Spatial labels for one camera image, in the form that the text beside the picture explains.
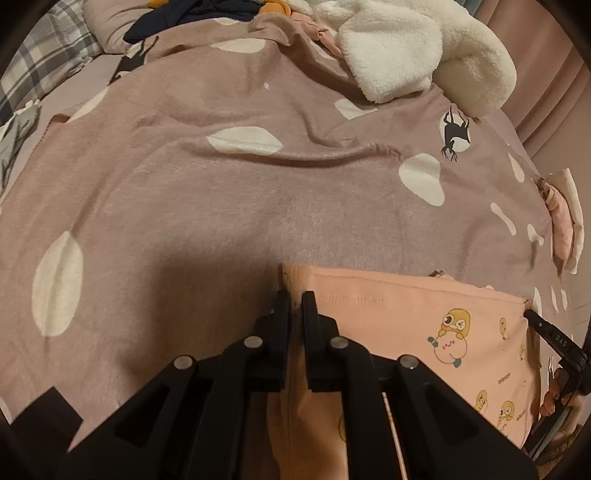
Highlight orange cartoon print garment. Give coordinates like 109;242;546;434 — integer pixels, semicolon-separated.
267;263;541;479

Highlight pink cream folded clothes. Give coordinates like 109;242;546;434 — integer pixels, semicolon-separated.
538;168;585;275

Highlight person's left hand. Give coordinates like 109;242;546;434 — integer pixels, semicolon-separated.
540;368;583;417

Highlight mauve polka dot blanket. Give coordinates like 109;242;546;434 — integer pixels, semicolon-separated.
1;16;566;431

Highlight grey garment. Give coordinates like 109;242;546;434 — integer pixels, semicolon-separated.
0;100;40;193

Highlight white fleece garment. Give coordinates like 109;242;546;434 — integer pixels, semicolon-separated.
290;1;517;117

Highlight plaid pillow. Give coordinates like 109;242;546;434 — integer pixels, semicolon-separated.
1;0;102;123

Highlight navy orange garment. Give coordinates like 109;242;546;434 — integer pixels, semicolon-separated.
122;0;293;45

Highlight mauve pillow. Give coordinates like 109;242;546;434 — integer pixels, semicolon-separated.
83;0;149;54

